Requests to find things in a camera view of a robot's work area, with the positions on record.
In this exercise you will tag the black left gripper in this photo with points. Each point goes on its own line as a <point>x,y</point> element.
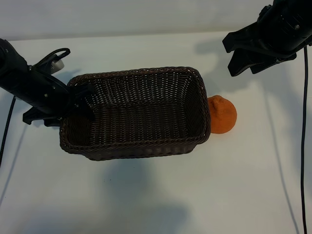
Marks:
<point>48,97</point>

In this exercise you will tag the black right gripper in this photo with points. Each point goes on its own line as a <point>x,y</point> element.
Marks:
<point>276,39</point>

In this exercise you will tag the dark brown wicker basket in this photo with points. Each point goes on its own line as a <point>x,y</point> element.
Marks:
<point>136,122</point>

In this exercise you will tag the bumpy orange fruit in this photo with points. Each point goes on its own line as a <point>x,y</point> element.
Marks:
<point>224,117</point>

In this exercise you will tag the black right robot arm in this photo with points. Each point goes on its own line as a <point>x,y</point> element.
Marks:
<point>302,11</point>

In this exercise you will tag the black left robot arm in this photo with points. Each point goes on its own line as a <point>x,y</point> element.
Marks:
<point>11,68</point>

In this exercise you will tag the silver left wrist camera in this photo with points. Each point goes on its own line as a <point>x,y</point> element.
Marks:
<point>57,66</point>

